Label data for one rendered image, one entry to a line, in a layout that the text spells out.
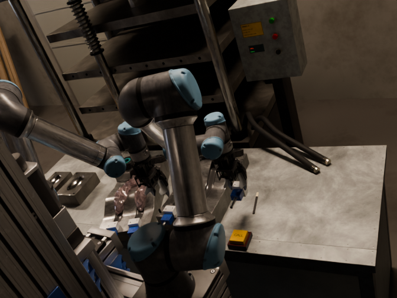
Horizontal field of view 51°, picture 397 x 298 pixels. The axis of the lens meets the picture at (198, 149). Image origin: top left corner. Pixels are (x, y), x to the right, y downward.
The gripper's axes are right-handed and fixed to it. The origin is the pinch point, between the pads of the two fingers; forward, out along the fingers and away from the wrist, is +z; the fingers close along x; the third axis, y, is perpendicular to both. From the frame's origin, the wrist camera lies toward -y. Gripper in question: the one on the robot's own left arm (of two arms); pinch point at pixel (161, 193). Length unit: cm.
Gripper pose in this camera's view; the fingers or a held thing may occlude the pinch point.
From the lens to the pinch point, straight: 174.7
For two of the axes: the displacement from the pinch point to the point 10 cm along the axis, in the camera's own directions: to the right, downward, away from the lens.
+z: 3.0, 8.1, 5.0
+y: -3.8, 5.8, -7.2
